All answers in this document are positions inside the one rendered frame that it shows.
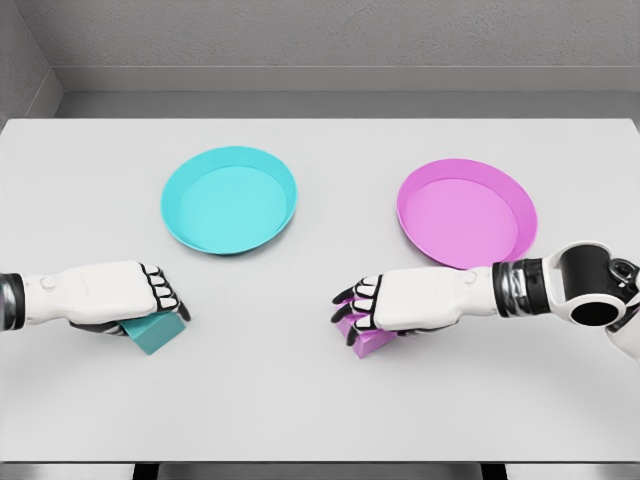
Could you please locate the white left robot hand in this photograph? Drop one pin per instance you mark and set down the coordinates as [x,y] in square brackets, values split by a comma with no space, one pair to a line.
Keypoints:
[117,290]

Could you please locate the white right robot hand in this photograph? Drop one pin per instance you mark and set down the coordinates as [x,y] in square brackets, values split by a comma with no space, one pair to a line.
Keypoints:
[410,300]

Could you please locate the teal block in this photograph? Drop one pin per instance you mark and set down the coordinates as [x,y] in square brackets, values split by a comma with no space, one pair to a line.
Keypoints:
[155,335]

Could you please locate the pink block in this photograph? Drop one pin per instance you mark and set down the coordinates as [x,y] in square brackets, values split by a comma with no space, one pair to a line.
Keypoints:
[367,342]

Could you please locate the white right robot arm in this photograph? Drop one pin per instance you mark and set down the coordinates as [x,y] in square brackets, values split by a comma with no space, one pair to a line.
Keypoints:
[550,287]

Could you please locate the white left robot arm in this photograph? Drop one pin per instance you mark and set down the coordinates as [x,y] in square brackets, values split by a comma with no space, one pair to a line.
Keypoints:
[35,300]

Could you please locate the pink plate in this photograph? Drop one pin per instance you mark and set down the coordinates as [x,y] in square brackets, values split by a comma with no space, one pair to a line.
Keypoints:
[462,215]

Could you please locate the teal plate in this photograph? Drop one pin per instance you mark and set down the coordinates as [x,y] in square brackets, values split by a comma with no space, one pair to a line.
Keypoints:
[229,201]

